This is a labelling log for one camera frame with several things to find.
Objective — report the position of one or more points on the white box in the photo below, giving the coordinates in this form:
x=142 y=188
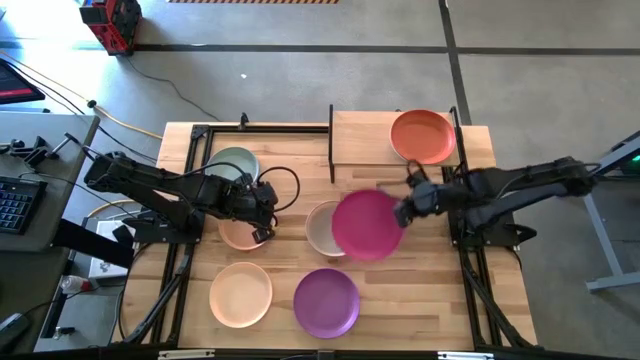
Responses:
x=107 y=270

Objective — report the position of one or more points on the black desk clamp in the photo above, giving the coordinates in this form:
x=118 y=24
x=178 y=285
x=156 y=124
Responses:
x=30 y=150

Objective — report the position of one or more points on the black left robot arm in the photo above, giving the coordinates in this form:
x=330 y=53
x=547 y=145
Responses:
x=150 y=182

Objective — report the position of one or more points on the purple plate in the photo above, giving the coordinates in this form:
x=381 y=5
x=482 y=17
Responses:
x=326 y=303

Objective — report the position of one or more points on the black aluminium table frame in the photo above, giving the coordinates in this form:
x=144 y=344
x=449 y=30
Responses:
x=270 y=129

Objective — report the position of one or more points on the black keyboard with blue keys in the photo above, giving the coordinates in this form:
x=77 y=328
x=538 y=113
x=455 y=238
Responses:
x=15 y=205

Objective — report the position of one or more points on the sage green plate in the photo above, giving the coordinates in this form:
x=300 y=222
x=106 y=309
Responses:
x=232 y=155

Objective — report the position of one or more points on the white bottle with red cap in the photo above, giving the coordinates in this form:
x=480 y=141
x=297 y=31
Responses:
x=75 y=285

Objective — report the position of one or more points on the black device with green light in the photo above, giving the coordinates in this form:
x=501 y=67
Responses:
x=635 y=161

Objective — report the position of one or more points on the grey beige plate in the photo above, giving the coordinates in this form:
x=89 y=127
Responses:
x=320 y=227

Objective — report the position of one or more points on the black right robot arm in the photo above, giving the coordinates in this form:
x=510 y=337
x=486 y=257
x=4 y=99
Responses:
x=525 y=187

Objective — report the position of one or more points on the red and black equipment cart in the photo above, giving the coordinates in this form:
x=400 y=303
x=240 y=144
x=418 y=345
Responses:
x=115 y=25

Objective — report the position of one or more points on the grey metal table stand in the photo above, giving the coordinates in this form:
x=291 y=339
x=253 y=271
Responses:
x=605 y=245

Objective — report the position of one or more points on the cream peach plate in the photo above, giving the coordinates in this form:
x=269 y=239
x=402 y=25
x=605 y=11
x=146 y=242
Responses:
x=240 y=295

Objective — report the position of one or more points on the magenta plate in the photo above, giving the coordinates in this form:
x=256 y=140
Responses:
x=367 y=225

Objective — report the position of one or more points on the terracotta brown plate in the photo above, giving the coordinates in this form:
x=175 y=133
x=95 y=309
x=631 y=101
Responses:
x=237 y=239

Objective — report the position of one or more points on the silver metal bracket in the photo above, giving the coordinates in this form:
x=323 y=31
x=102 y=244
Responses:
x=465 y=356
x=186 y=354

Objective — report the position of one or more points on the wooden shelf with black legs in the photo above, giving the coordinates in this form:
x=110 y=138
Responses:
x=360 y=137

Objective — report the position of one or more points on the small black frame knob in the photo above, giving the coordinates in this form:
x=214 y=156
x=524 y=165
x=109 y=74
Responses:
x=243 y=121

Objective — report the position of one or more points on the black angled bar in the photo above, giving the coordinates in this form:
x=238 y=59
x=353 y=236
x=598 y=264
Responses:
x=90 y=245

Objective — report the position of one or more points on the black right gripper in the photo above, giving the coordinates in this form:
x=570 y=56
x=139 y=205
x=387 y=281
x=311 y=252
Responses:
x=427 y=197

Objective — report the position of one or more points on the grey desk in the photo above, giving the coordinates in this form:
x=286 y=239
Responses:
x=50 y=125

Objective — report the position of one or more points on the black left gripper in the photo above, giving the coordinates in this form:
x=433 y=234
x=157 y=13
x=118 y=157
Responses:
x=262 y=205

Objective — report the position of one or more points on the black computer monitor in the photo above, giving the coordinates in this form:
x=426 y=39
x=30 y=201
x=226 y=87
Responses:
x=15 y=82

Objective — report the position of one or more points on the orange red plate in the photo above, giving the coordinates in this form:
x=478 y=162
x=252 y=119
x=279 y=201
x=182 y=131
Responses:
x=422 y=136

